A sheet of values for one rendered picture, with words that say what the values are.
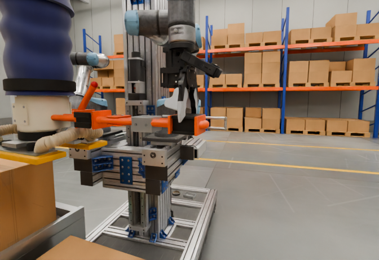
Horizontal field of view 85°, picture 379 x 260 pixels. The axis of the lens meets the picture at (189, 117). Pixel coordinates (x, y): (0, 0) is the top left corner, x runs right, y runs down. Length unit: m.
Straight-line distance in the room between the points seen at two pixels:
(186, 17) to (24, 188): 1.08
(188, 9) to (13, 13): 0.58
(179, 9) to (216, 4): 9.36
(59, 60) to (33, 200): 0.75
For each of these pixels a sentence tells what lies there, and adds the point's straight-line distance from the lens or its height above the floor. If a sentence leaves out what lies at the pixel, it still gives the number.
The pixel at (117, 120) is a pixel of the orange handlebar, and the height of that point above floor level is 1.20.
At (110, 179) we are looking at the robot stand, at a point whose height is 0.74.
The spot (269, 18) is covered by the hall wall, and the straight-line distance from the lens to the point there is 9.61.
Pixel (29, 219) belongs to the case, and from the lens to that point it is 1.37.
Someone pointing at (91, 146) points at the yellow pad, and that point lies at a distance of 0.90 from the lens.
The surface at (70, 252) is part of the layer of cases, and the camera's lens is 1.29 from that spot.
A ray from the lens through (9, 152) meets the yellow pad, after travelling 0.92.
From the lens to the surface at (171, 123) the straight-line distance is 0.56.
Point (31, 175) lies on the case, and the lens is 1.31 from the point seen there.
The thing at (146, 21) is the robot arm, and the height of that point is 1.50.
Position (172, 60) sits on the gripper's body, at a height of 1.37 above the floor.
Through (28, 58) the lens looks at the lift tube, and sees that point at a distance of 0.89.
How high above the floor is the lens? 1.27
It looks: 6 degrees down
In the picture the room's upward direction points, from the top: straight up
